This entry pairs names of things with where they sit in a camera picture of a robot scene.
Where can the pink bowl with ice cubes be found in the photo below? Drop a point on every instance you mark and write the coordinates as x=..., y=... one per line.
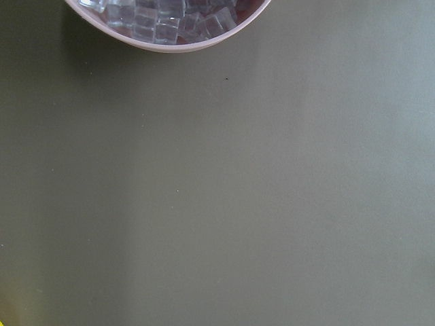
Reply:
x=169, y=26

